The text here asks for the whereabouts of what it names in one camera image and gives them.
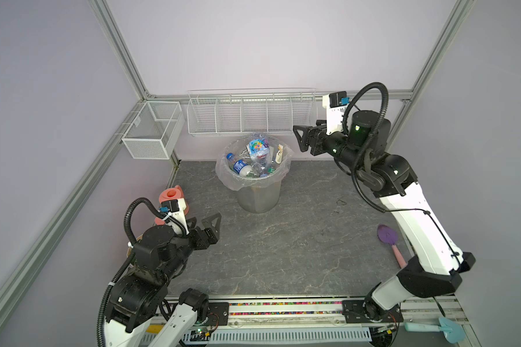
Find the blue yellow garden fork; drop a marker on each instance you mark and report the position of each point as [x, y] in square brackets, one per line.
[154, 329]

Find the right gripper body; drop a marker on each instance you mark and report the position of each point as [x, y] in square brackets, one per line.
[327, 142]

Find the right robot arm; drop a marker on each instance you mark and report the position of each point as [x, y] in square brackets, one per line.
[355, 134]

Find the small blue-cap water bottle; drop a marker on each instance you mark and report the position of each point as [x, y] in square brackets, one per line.
[239, 166]

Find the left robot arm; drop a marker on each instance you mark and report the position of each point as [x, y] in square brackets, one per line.
[161, 241]

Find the teal garden shovel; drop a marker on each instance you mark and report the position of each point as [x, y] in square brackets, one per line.
[452, 331]

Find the grey mesh trash bin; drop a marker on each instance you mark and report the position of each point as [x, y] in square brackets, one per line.
[255, 200]

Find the pink watering can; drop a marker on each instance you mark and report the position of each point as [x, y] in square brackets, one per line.
[174, 193]

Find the long white wire basket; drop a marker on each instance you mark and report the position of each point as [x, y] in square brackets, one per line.
[230, 112]

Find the colourful label blue-cap bottle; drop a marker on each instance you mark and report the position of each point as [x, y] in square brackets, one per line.
[259, 150]

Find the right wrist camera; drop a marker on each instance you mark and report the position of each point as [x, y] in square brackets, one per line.
[335, 105]

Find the cream label green-band bottle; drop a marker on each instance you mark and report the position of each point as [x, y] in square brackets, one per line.
[278, 155]

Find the clear plastic bin liner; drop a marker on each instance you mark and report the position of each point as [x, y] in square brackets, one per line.
[262, 177]

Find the white slotted cable duct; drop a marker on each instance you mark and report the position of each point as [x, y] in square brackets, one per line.
[279, 336]

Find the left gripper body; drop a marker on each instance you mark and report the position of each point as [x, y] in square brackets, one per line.
[197, 240]

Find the small white mesh basket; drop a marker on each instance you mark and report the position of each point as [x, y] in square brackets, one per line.
[154, 131]

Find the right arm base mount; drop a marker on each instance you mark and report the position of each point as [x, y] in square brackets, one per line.
[359, 311]

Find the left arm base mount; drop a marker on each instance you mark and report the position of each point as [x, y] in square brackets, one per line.
[218, 314]

